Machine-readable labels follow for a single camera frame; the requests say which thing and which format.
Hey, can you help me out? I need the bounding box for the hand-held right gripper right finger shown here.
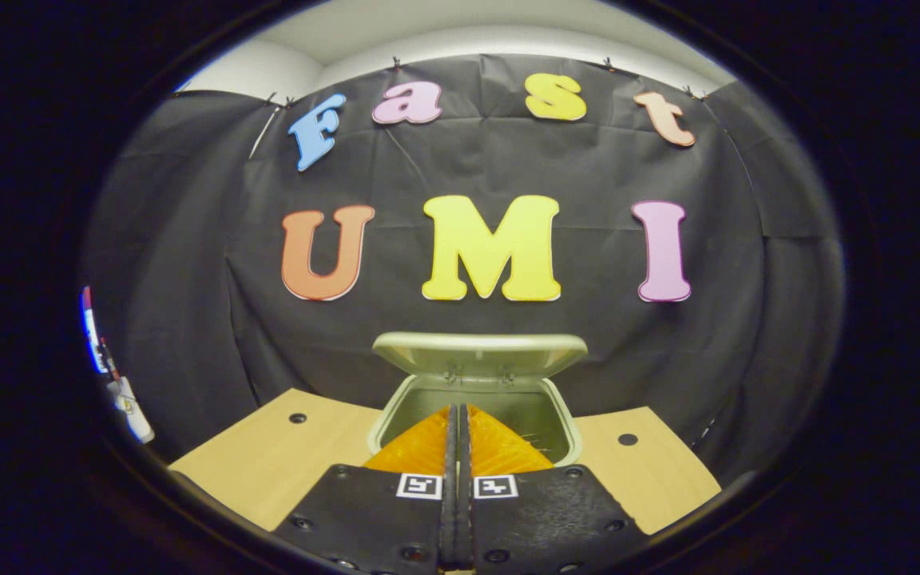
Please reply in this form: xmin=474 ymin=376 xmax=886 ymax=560
xmin=460 ymin=404 xmax=651 ymax=575

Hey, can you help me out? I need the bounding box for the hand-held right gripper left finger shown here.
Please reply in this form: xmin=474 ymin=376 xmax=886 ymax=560
xmin=272 ymin=404 xmax=461 ymax=575

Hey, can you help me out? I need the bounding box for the green desktop garbage bin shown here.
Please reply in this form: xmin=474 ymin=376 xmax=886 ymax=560
xmin=368 ymin=331 xmax=589 ymax=472

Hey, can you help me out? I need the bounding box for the wooden desktop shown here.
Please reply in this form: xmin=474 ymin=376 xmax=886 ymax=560
xmin=169 ymin=389 xmax=723 ymax=534

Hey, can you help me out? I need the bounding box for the black backdrop cloth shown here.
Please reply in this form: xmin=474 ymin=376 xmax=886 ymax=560
xmin=81 ymin=54 xmax=844 ymax=480

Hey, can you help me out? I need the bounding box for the white side table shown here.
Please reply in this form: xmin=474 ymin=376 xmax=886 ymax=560
xmin=107 ymin=375 xmax=156 ymax=445

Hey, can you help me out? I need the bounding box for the computer monitor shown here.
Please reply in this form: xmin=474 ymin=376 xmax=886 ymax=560
xmin=81 ymin=286 xmax=109 ymax=376

